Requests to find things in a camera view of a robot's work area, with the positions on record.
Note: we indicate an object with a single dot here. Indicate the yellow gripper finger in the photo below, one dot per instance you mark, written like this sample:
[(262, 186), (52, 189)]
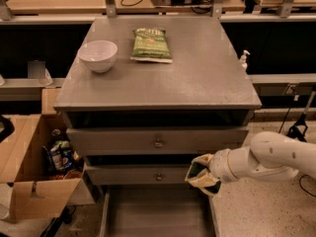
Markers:
[(203, 160), (204, 182)]

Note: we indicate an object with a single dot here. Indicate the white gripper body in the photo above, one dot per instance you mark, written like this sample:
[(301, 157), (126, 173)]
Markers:
[(219, 166)]

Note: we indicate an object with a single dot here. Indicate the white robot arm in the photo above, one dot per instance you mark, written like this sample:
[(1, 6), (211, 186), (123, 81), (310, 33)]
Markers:
[(270, 157)]

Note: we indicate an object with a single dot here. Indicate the grey middle drawer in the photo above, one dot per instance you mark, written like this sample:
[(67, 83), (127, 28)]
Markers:
[(137, 174)]

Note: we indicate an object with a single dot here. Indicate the grey drawer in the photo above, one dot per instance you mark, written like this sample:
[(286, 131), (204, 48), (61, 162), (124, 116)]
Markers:
[(154, 141), (137, 174), (156, 211)]

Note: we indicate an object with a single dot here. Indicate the grey bottom drawer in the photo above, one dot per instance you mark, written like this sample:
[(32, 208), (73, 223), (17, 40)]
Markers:
[(156, 211)]

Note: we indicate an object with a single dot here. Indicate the grey drawer cabinet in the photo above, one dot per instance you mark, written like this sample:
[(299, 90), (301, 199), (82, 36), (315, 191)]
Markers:
[(204, 86)]

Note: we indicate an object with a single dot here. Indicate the grey top drawer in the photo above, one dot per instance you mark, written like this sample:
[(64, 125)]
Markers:
[(154, 141)]

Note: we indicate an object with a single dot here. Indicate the black tripod stand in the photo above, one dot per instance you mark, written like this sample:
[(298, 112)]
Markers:
[(298, 130)]

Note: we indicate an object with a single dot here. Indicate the white pump bottle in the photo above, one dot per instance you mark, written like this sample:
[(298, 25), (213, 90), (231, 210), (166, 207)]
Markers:
[(244, 58)]

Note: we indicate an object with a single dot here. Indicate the green chip bag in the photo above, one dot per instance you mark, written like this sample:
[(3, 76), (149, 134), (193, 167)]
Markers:
[(150, 45)]

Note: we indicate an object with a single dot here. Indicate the blue soda can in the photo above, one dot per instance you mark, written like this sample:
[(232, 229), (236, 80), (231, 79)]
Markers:
[(67, 160)]

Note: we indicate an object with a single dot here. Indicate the white bowl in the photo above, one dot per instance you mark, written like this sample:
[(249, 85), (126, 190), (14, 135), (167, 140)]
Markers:
[(98, 55)]

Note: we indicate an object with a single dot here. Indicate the snack packet in box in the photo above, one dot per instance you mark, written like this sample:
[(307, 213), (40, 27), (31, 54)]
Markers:
[(55, 154)]

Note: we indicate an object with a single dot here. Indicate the brown cardboard box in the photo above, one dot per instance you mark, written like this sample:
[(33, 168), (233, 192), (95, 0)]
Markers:
[(30, 187)]

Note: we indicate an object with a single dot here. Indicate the wooden desk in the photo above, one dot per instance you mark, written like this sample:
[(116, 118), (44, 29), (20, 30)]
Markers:
[(40, 7)]

